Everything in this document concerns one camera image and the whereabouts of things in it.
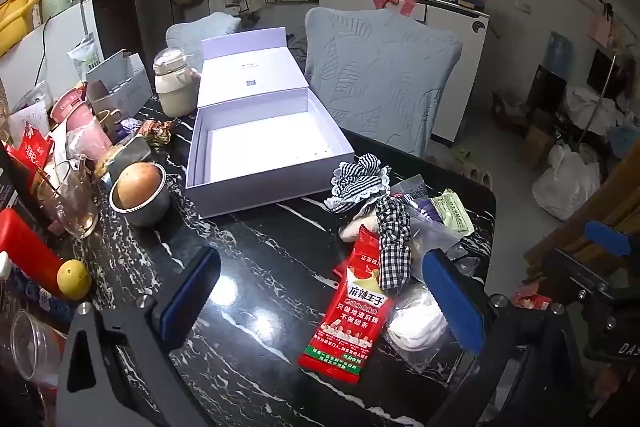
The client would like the blue water bottle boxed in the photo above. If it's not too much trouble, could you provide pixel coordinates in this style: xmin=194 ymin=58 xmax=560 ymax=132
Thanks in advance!
xmin=547 ymin=32 xmax=573 ymax=70

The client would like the pink cloth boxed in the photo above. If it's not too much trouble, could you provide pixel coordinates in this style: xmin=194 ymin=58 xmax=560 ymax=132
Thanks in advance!
xmin=371 ymin=0 xmax=418 ymax=16

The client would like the white cardboard box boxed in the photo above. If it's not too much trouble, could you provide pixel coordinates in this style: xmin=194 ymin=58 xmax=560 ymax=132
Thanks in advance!
xmin=85 ymin=49 xmax=153 ymax=120

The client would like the pink printed packet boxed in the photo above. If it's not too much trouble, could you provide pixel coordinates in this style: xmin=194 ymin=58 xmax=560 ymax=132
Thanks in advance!
xmin=512 ymin=284 xmax=551 ymax=310

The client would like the clear bag with white mask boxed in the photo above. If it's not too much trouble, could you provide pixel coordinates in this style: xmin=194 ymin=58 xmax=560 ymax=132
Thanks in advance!
xmin=385 ymin=279 xmax=451 ymax=370

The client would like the glass cup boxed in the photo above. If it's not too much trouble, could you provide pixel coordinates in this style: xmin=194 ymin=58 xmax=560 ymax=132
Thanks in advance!
xmin=37 ymin=157 xmax=101 ymax=239

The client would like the white plush toy checkered dress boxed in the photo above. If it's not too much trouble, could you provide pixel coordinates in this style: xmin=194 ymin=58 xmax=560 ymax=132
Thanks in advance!
xmin=322 ymin=153 xmax=393 ymax=214

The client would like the steel bowl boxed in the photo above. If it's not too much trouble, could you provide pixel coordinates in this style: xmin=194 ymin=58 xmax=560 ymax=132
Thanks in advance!
xmin=109 ymin=162 xmax=171 ymax=228

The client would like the pale green sachet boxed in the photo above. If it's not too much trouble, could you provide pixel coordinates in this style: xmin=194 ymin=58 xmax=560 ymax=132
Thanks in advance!
xmin=429 ymin=188 xmax=475 ymax=238

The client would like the yellow lemon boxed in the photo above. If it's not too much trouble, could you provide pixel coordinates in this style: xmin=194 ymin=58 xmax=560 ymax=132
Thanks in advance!
xmin=56 ymin=259 xmax=92 ymax=300

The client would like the clear plastic cup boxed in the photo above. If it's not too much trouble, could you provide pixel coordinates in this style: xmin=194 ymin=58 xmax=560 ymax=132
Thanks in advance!
xmin=10 ymin=309 xmax=66 ymax=383

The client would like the lavender gift box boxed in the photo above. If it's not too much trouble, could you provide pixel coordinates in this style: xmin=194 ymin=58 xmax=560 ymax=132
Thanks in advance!
xmin=185 ymin=27 xmax=357 ymax=220

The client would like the red snack bag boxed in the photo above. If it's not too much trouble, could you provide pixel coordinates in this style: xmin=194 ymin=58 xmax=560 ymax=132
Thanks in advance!
xmin=20 ymin=122 xmax=53 ymax=172

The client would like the black screen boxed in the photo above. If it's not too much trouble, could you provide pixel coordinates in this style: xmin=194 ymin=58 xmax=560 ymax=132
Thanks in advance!
xmin=527 ymin=64 xmax=568 ymax=112

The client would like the clear bag with yellowish item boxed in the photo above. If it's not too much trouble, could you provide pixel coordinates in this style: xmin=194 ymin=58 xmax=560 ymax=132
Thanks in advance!
xmin=407 ymin=207 xmax=481 ymax=278

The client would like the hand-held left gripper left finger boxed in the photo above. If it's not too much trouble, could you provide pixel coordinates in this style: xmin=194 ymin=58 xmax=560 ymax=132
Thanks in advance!
xmin=56 ymin=247 xmax=222 ymax=427

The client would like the white plush toy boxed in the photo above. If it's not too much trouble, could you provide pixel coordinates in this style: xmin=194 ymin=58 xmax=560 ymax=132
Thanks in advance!
xmin=339 ymin=212 xmax=381 ymax=243

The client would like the gold wrapped candy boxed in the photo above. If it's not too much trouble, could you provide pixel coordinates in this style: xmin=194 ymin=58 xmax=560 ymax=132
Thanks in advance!
xmin=137 ymin=119 xmax=176 ymax=148

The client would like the silver purple snack packet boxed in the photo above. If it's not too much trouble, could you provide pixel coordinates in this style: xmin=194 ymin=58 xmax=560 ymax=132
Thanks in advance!
xmin=405 ymin=194 xmax=443 ymax=224

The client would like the white cabinet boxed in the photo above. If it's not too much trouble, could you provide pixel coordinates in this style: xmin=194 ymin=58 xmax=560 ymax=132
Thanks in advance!
xmin=319 ymin=0 xmax=491 ymax=142

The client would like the light blue leaf-pattern chair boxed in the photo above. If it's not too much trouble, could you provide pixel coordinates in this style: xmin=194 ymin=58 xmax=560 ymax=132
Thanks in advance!
xmin=304 ymin=7 xmax=463 ymax=158

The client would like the brown round bun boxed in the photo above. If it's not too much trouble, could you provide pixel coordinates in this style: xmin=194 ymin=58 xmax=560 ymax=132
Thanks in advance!
xmin=116 ymin=163 xmax=163 ymax=209

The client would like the dark wooden door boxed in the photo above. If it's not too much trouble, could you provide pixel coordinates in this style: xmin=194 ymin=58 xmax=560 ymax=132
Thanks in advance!
xmin=80 ymin=0 xmax=146 ymax=52

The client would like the grey green pouch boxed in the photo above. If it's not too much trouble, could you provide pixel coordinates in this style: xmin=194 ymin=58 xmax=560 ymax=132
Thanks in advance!
xmin=107 ymin=134 xmax=153 ymax=178

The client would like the silver cookie snack packet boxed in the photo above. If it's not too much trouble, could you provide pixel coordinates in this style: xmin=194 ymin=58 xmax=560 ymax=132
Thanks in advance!
xmin=391 ymin=174 xmax=428 ymax=200

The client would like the white fridge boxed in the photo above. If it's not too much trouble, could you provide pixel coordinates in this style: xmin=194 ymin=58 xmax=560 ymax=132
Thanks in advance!
xmin=0 ymin=0 xmax=98 ymax=100

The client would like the white plastic bag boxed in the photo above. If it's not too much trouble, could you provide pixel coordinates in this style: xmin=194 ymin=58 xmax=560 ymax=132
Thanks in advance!
xmin=531 ymin=144 xmax=601 ymax=222

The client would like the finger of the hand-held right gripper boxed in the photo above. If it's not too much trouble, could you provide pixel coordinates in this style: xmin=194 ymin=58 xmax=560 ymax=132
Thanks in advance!
xmin=541 ymin=254 xmax=623 ymax=303
xmin=584 ymin=220 xmax=634 ymax=259

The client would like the red bottle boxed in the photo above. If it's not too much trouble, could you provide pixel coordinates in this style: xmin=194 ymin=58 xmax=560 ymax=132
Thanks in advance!
xmin=0 ymin=208 xmax=68 ymax=300

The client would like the black white checkered scrunchie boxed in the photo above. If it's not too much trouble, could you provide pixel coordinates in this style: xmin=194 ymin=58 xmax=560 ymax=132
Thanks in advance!
xmin=375 ymin=196 xmax=413 ymax=295

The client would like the yellow pot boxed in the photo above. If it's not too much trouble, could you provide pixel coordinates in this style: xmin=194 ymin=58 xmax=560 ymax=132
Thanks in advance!
xmin=0 ymin=0 xmax=51 ymax=58

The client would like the pink cup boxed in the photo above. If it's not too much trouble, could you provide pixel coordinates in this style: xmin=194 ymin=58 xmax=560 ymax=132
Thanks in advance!
xmin=52 ymin=89 xmax=113 ymax=162

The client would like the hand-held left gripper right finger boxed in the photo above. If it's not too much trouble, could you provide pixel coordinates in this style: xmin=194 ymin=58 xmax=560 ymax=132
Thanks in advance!
xmin=421 ymin=249 xmax=583 ymax=427

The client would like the cream kettle jar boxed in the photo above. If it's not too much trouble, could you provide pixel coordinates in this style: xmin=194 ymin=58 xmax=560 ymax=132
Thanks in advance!
xmin=152 ymin=48 xmax=201 ymax=118

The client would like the long red snack packet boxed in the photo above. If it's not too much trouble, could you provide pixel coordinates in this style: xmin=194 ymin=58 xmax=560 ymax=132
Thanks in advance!
xmin=297 ymin=227 xmax=396 ymax=385

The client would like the brown cardboard box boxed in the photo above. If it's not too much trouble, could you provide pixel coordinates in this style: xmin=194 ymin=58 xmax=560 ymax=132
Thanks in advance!
xmin=520 ymin=127 xmax=556 ymax=170

